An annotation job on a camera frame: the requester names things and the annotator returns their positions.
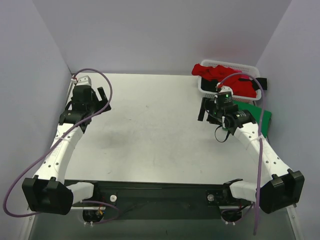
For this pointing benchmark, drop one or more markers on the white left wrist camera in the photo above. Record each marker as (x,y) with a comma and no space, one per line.
(82,81)

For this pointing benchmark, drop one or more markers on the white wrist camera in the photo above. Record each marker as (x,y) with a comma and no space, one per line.
(220,88)
(82,81)

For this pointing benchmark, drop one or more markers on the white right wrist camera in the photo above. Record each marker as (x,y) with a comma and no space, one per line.
(220,88)

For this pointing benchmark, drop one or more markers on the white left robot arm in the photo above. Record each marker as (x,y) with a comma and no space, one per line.
(46,191)

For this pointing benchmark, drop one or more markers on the white plastic basket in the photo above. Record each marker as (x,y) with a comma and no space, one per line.
(223,72)

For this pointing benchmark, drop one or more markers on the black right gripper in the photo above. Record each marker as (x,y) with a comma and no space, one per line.
(206,109)

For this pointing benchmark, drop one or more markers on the black t shirt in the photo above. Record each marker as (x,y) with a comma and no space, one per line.
(240,85)

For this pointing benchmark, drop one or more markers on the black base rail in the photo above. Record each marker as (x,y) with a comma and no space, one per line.
(159,201)

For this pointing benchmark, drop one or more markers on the pink t shirt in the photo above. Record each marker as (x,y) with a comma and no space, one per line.
(242,75)

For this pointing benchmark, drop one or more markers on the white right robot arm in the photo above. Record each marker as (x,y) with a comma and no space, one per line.
(277,185)

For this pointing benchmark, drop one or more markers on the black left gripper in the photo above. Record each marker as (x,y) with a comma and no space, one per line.
(99,102)

